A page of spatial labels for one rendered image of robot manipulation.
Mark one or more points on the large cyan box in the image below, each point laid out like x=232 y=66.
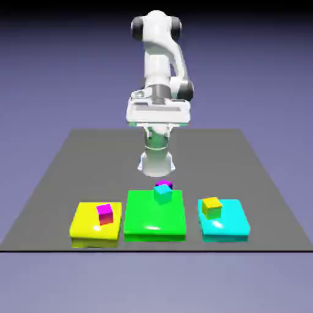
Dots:
x=223 y=223

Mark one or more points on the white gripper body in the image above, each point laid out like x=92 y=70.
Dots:
x=157 y=112

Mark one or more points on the large green box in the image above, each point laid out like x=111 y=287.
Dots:
x=154 y=215

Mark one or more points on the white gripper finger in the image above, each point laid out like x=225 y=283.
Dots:
x=148 y=130
x=168 y=130

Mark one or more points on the large yellow box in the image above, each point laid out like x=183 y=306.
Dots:
x=95 y=223

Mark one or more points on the small cyan cube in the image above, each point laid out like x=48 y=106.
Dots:
x=162 y=194

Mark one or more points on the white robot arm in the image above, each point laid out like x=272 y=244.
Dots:
x=156 y=61

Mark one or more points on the small purple cube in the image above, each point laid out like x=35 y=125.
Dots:
x=165 y=183

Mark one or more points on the small yellow cube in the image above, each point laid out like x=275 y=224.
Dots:
x=211 y=207

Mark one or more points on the small magenta cube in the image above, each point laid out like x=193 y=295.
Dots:
x=105 y=214

